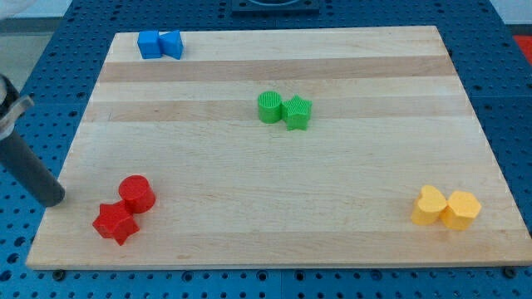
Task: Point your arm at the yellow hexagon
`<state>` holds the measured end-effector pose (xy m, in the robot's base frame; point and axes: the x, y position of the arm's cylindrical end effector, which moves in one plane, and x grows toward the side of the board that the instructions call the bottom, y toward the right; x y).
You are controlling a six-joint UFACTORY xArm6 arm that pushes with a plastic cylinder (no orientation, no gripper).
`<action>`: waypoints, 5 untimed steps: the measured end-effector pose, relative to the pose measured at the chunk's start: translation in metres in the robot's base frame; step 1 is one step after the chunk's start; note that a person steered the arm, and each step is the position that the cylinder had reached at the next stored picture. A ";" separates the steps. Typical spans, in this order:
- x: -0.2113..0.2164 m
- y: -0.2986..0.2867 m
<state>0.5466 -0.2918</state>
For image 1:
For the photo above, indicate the grey cylindrical robot pointer arm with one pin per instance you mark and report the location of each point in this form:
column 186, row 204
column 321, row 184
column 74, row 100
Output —
column 16, row 155

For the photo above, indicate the yellow hexagon block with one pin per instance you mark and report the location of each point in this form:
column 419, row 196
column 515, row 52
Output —
column 461, row 210

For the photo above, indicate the green cylinder block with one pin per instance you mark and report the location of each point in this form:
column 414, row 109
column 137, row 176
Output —
column 269, row 107

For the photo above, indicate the green star block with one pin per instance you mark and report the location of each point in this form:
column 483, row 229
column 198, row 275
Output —
column 296, row 113

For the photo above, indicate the wooden board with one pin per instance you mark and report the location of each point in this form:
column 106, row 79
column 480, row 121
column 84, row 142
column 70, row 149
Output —
column 389, row 115

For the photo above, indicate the red cylinder block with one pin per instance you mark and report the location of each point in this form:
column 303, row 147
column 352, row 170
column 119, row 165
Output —
column 137, row 193

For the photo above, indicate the blue triangle block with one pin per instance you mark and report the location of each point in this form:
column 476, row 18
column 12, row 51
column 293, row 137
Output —
column 171, row 44

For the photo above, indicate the blue cube block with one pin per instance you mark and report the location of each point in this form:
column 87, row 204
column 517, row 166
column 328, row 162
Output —
column 148, row 43

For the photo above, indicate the red star block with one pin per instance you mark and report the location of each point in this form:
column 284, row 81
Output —
column 115, row 221

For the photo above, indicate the yellow heart block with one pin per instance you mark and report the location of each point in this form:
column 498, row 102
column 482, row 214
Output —
column 428, row 205

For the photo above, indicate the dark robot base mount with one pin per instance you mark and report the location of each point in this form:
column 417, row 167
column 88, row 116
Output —
column 241, row 7

